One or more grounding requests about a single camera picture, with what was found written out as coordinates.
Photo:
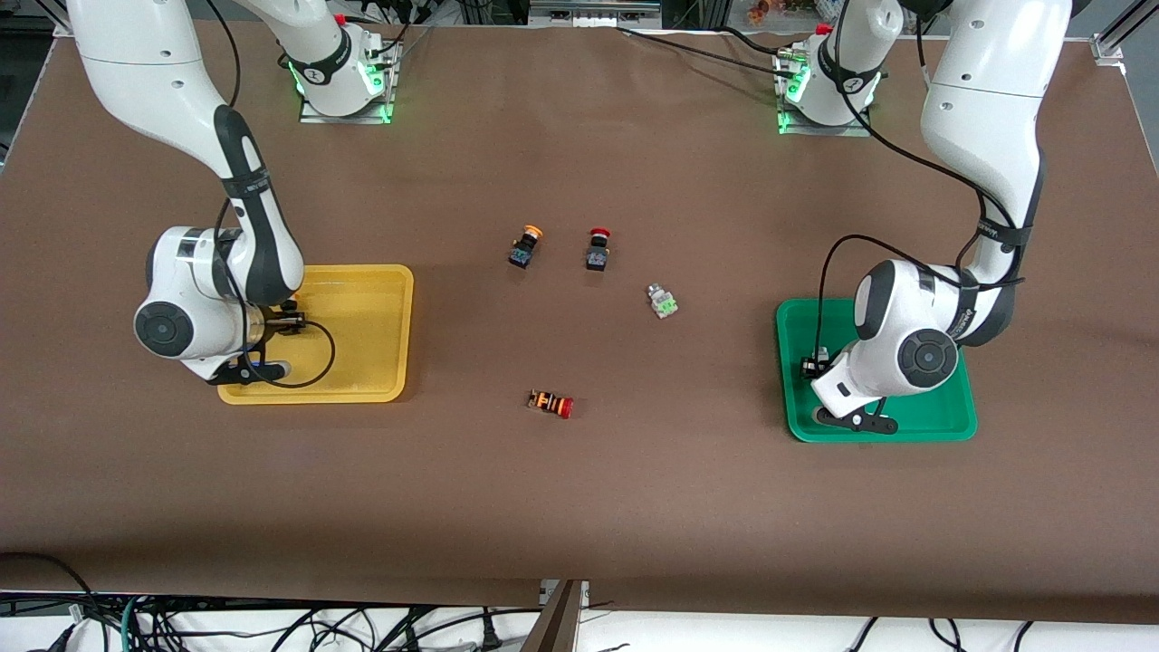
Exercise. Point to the brown wooden table divider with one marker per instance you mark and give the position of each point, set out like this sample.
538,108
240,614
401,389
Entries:
557,625

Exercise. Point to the red button with orange body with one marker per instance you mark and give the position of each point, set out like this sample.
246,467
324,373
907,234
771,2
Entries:
550,404

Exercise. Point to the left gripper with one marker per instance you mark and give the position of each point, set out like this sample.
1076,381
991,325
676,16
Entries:
814,366

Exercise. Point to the red button with black body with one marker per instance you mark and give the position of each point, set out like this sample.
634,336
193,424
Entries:
598,251

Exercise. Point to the green push button switch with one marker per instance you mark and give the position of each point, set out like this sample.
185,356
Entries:
663,302

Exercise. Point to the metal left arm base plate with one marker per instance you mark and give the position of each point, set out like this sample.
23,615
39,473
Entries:
847,129

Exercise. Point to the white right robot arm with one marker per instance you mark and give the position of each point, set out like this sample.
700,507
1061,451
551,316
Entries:
163,81

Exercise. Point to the yellow push button switch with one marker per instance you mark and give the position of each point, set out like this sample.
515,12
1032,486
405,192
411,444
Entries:
525,246

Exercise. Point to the brown table cover mat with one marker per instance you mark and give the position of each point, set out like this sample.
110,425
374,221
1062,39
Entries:
579,507

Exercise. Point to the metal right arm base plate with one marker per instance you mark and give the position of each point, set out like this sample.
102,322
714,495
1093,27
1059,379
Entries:
349,119

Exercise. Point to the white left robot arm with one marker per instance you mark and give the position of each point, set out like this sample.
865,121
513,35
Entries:
987,81

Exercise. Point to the green plastic tray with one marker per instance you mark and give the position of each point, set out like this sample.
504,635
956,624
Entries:
942,412

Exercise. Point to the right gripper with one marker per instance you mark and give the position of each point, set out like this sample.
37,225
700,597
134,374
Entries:
282,321

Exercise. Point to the aluminium corner profile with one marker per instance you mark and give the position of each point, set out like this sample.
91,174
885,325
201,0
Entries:
1118,36

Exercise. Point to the yellow plastic tray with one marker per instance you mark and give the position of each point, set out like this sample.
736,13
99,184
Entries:
362,335

